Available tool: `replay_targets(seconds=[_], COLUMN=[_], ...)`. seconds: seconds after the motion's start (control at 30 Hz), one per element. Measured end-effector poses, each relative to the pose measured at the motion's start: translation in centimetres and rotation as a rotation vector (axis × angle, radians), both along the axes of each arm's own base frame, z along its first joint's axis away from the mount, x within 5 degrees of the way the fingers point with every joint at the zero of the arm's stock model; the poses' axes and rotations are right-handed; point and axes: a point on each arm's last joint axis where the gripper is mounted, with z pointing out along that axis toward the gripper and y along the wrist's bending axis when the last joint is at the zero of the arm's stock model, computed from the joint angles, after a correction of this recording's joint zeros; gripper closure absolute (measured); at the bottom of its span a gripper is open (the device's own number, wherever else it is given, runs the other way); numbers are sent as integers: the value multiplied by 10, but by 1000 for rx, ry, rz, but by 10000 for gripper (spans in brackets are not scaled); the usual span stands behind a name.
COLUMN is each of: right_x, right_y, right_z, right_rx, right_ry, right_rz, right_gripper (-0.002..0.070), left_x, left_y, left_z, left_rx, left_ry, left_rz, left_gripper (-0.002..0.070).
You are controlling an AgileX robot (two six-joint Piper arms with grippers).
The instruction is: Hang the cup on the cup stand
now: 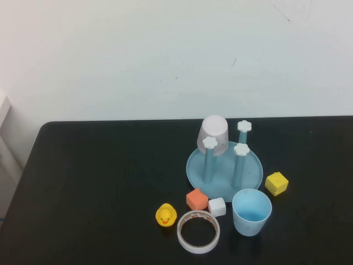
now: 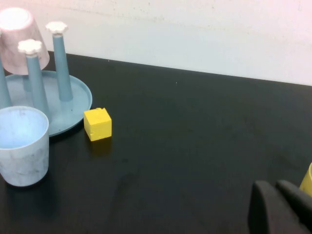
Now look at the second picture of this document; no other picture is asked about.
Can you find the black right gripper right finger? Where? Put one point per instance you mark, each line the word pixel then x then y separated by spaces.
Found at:
pixel 301 204

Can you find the blue cup stand with pegs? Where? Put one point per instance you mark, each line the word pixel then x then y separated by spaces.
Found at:
pixel 73 107

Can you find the yellow foam cube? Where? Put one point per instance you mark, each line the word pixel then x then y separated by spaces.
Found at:
pixel 97 126

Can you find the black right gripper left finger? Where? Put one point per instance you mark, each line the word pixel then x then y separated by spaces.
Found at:
pixel 265 214

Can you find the yellow cup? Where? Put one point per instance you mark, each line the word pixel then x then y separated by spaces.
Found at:
pixel 307 181

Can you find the pink marbled cup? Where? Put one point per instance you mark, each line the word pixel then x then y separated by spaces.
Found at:
pixel 14 48

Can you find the light blue marbled cup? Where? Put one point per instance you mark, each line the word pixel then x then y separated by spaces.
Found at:
pixel 24 156

